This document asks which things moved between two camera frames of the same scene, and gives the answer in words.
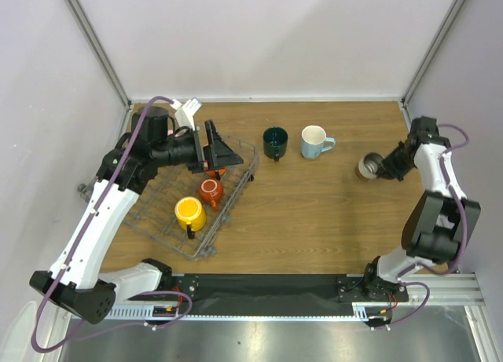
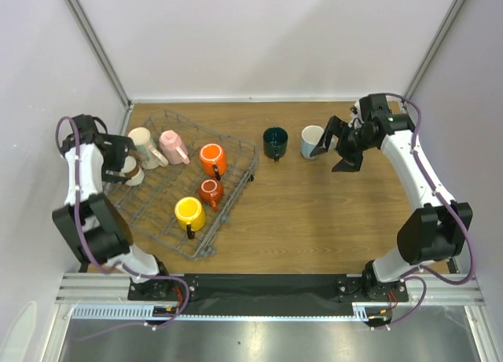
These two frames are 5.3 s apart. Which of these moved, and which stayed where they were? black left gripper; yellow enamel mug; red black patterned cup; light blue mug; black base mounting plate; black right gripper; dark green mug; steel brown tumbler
Moved: black left gripper; black right gripper; steel brown tumbler
Stayed: yellow enamel mug; black base mounting plate; red black patterned cup; dark green mug; light blue mug
